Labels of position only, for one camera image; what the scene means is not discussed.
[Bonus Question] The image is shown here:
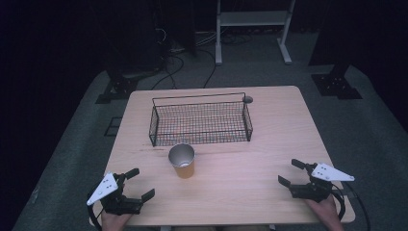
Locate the person's right hand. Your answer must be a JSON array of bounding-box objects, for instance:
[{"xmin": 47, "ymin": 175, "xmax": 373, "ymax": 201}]
[{"xmin": 303, "ymin": 194, "xmax": 344, "ymax": 231}]

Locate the white metal desk frame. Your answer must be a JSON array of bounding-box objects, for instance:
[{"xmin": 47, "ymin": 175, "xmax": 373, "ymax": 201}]
[{"xmin": 215, "ymin": 0, "xmax": 296, "ymax": 66}]

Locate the black floor cable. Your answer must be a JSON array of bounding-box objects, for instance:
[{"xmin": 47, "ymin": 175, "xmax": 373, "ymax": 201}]
[
  {"xmin": 150, "ymin": 54, "xmax": 186, "ymax": 91},
  {"xmin": 202, "ymin": 47, "xmax": 219, "ymax": 90}
]

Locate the orange paper cup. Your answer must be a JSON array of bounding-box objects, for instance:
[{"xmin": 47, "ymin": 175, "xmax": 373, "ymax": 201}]
[{"xmin": 167, "ymin": 142, "xmax": 196, "ymax": 180}]

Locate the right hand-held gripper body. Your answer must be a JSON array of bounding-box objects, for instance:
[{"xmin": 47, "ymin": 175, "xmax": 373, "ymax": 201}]
[{"xmin": 289, "ymin": 162, "xmax": 356, "ymax": 204}]

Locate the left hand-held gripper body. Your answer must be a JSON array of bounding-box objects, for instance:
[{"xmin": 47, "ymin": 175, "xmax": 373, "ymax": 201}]
[{"xmin": 86, "ymin": 171, "xmax": 144, "ymax": 216}]

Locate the person's left hand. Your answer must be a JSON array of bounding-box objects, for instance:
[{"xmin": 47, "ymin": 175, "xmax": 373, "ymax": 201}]
[{"xmin": 101, "ymin": 209, "xmax": 133, "ymax": 231}]

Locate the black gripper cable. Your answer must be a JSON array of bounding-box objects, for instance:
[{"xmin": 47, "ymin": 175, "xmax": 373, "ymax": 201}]
[
  {"xmin": 330, "ymin": 181, "xmax": 372, "ymax": 231},
  {"xmin": 87, "ymin": 204, "xmax": 104, "ymax": 231}
]

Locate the black stand base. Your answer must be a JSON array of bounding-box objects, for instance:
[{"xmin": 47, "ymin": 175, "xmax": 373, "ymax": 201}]
[
  {"xmin": 95, "ymin": 71, "xmax": 140, "ymax": 105},
  {"xmin": 310, "ymin": 63, "xmax": 364, "ymax": 100}
]

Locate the black wire basket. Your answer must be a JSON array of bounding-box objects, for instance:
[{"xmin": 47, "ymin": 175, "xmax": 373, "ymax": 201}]
[{"xmin": 148, "ymin": 91, "xmax": 254, "ymax": 148}]

